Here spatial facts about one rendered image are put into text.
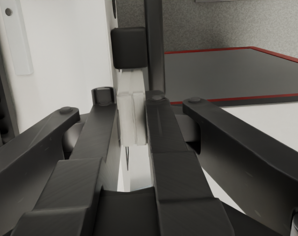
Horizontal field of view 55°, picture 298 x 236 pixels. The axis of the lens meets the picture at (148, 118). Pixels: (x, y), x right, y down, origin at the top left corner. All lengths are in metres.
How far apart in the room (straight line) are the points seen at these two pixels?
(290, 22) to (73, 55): 1.06
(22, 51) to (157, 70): 0.13
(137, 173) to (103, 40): 0.26
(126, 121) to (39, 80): 0.16
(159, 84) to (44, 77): 0.13
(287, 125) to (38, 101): 0.32
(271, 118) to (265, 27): 0.83
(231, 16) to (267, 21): 0.14
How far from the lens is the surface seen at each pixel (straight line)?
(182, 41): 1.13
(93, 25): 0.18
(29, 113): 0.31
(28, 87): 0.30
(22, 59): 0.28
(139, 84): 0.16
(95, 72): 0.19
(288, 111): 0.42
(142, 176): 0.41
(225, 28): 1.16
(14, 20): 0.28
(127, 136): 0.15
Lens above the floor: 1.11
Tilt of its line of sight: 70 degrees down
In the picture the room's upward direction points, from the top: 173 degrees clockwise
